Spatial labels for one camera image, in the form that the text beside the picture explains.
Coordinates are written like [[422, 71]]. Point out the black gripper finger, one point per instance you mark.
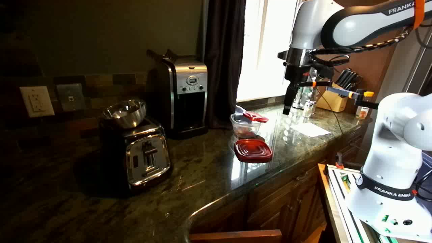
[[291, 101]]

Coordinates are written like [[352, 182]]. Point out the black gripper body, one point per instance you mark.
[[298, 74]]

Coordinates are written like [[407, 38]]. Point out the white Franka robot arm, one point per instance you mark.
[[392, 135]]

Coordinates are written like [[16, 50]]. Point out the clear glass jar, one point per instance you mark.
[[306, 100]]

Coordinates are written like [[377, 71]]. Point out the white paper sheet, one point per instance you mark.
[[311, 128]]

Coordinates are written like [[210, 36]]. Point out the wooden knife block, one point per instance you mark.
[[331, 101]]

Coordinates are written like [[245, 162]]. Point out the bright window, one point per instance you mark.
[[264, 49]]

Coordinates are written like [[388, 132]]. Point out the clear container with red lid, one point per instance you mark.
[[246, 123]]

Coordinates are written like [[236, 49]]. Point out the red lidded food container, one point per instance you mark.
[[253, 150]]

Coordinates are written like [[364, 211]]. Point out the bottle with yellow cap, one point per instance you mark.
[[365, 105]]

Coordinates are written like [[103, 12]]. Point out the dark curtain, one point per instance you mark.
[[223, 58]]

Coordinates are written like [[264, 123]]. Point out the black and silver coffee maker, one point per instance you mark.
[[183, 96]]

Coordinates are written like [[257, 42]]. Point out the white robot mounting platform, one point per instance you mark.
[[346, 202]]

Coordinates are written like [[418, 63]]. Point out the black and chrome toaster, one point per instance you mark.
[[140, 157]]

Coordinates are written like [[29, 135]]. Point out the shiny metal bowl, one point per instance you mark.
[[125, 112]]

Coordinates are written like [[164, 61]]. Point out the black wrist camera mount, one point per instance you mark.
[[331, 61]]

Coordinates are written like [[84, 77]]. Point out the white wall outlet plate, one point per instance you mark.
[[37, 101]]

